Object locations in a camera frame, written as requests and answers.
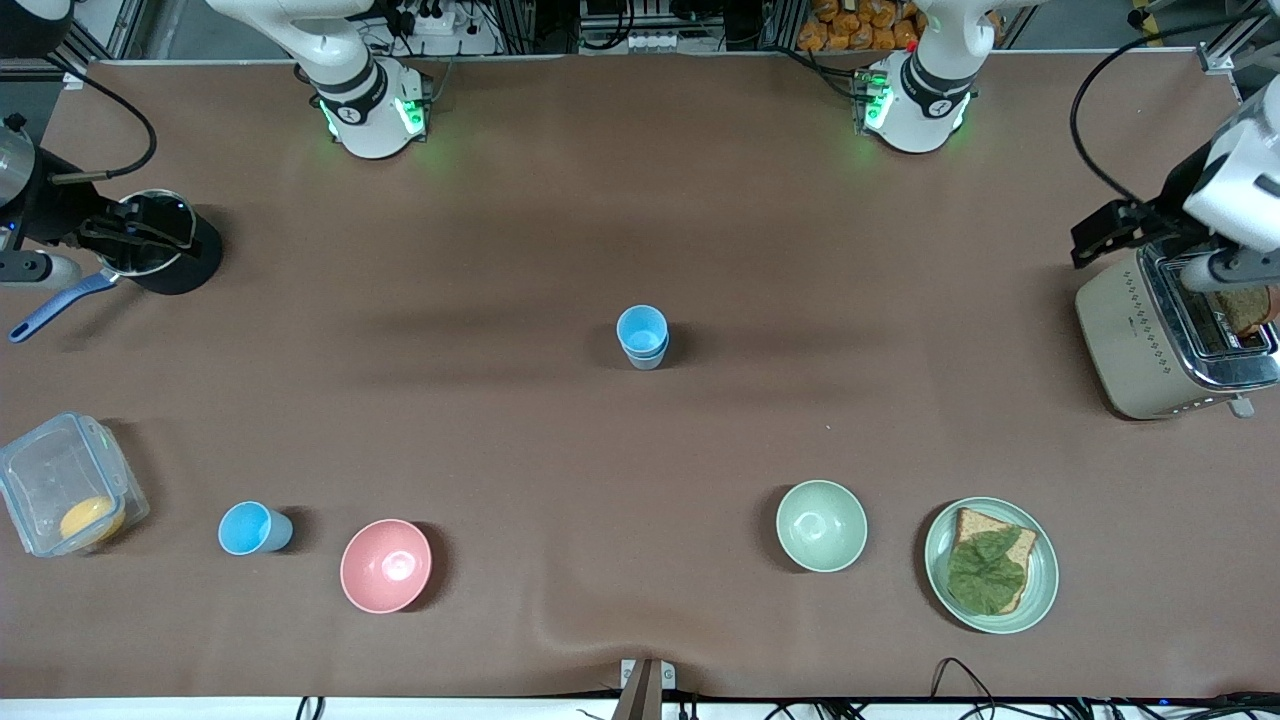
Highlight blue plastic cup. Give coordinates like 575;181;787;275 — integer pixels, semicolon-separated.
616;305;669;359
218;501;294;556

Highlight beige chrome toaster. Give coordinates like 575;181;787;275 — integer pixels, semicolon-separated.
1076;238;1280;421

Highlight dark toast slice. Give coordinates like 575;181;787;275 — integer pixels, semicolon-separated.
1205;285;1278;338

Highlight clear plastic food container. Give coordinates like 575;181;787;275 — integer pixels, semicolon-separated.
0;412;151;558

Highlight orange round food piece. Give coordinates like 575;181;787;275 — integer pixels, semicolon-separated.
59;497;126;546

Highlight brown bread slice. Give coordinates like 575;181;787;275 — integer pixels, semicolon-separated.
952;507;1039;614

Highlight bag of orange snacks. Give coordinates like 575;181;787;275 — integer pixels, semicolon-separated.
797;0;926;53

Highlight pale green plate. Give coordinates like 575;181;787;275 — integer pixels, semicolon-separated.
924;497;1059;635

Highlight green lettuce leaf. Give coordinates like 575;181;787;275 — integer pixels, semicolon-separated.
947;528;1027;615

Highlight white power strip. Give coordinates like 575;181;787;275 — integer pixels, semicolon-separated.
395;0;458;37

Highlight pale green bowl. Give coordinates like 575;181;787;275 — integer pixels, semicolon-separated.
776;480;869;573

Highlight pink bowl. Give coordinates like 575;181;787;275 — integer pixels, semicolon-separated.
340;519;433;614

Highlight black saucepan with blue handle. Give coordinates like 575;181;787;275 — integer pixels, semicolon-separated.
8;190;224;344

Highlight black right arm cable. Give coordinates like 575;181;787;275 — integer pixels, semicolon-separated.
48;52;158;185

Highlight aluminium frame profile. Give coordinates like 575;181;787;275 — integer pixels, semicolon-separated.
1198;0;1280;77

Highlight looped black floor cable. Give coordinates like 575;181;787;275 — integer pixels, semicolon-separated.
930;657;1001;720

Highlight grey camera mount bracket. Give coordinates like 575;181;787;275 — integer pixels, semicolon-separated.
620;658;676;720

